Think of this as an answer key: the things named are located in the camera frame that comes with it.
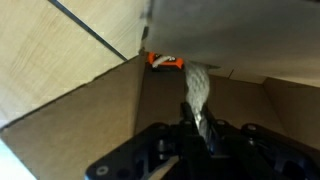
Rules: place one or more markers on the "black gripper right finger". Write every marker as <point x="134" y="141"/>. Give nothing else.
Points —
<point x="266" y="156"/>

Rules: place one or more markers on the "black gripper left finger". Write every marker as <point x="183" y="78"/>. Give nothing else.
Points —
<point x="143" y="150"/>

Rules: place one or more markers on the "orange black tape measure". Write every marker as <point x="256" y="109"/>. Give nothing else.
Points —
<point x="176" y="62"/>

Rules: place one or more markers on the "open cardboard shipping box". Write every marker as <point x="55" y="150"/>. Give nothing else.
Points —
<point x="83" y="126"/>

